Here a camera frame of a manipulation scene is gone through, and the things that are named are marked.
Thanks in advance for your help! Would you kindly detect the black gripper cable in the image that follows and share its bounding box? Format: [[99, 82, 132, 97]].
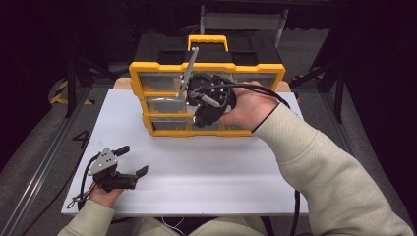
[[19, 152, 102, 236], [193, 82, 302, 236]]

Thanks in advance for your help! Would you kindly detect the person's left leg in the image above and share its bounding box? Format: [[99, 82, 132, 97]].
[[130, 216, 185, 236]]

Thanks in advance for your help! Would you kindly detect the person's leg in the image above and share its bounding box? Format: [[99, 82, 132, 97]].
[[130, 216, 185, 236], [188, 215, 270, 236]]

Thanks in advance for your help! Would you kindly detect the grey metal stand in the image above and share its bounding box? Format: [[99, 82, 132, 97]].
[[199, 4, 290, 49]]

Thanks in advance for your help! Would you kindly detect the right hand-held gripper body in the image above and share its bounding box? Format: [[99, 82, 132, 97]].
[[177, 46, 238, 116]]

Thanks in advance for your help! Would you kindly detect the set of transparent organizer drawers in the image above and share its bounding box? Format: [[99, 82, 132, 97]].
[[137, 72, 278, 132]]

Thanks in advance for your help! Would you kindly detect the yellow black storage organizer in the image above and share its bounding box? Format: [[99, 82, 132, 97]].
[[128, 33, 287, 138]]

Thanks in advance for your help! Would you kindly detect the aluminium floor rail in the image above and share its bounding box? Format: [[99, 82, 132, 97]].
[[0, 88, 93, 236], [322, 92, 395, 236]]

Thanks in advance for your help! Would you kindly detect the yellow black floor tape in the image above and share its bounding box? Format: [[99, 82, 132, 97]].
[[48, 80, 96, 106]]

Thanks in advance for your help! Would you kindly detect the person's right leg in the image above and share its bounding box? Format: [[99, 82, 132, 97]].
[[188, 215, 270, 236]]

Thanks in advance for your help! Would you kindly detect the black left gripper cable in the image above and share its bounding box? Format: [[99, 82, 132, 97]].
[[19, 152, 102, 236]]

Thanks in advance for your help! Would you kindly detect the black tripod stand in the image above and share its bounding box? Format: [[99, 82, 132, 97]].
[[63, 53, 130, 120], [289, 48, 349, 124]]

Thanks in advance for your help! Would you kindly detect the person's left hand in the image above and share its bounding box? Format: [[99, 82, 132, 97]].
[[88, 184, 126, 209]]

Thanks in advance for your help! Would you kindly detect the person's right hand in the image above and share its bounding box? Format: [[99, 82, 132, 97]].
[[218, 81, 281, 133]]

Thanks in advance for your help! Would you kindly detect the thin white cable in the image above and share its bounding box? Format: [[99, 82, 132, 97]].
[[161, 216, 187, 236]]

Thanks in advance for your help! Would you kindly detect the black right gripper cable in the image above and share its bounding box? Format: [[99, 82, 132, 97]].
[[193, 82, 302, 236]]

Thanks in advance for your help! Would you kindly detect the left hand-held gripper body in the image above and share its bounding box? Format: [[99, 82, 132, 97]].
[[88, 147, 139, 193]]

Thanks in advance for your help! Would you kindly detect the black wrist band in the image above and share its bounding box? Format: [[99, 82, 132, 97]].
[[250, 102, 281, 134]]

